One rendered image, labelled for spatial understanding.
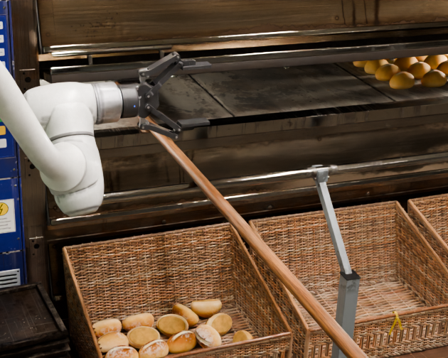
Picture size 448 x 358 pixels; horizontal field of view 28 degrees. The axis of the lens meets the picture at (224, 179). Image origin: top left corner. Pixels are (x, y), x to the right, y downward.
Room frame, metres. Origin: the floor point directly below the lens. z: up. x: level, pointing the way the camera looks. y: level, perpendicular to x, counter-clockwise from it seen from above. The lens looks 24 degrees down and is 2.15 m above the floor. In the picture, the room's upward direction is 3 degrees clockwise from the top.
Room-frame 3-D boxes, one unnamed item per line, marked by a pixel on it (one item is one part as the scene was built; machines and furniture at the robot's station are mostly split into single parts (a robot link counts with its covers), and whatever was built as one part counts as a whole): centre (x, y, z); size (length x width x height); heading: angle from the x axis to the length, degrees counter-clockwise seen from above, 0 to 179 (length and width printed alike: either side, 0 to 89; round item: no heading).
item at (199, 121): (1.93, 0.08, 1.42); 0.07 x 0.03 x 0.01; 113
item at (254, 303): (2.22, 0.13, 0.72); 0.56 x 0.49 x 0.28; 113
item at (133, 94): (1.87, 0.20, 1.49); 0.09 x 0.07 x 0.08; 113
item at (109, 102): (1.84, 0.27, 1.49); 0.09 x 0.06 x 0.09; 23
